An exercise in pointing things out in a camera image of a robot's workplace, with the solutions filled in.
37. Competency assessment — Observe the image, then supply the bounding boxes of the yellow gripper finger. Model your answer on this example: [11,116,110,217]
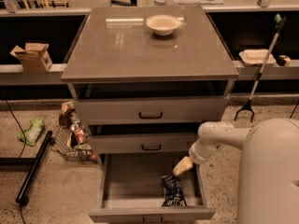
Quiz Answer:
[173,156,193,176]

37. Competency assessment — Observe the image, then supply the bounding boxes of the blue chip bag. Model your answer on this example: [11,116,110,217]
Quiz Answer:
[162,175,187,206]

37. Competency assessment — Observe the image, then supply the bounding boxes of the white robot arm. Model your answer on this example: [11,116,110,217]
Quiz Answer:
[173,119,299,224]

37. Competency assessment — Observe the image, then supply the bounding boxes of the grey middle drawer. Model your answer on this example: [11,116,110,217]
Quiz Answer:
[89,122,201,154]

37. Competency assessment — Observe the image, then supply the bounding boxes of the grey open bottom drawer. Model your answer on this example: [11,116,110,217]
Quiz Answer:
[90,151,216,224]

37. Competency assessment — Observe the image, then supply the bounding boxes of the grey top drawer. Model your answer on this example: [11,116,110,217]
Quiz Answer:
[73,80,229,125]

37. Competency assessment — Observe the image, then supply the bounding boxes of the grey drawer cabinet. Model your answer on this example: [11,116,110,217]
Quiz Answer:
[60,5,240,224]

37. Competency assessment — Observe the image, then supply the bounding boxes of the white takeout tray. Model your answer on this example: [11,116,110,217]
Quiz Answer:
[239,49,268,66]

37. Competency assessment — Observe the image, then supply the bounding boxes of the white paper bowl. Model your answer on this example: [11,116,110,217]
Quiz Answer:
[146,15,180,36]

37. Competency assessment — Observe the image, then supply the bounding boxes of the yellow black tape measure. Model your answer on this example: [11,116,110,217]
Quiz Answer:
[277,55,291,66]

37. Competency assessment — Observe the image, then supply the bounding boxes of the black floor bar left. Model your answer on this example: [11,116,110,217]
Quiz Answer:
[16,131,52,206]

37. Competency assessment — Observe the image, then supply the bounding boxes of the reacher grabber tool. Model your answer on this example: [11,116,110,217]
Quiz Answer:
[234,13,286,121]

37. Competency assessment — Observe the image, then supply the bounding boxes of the open cardboard box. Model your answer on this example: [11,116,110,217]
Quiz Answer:
[10,43,52,73]

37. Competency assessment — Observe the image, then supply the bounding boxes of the wire basket with snacks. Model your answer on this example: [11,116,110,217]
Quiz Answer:
[52,101,97,162]

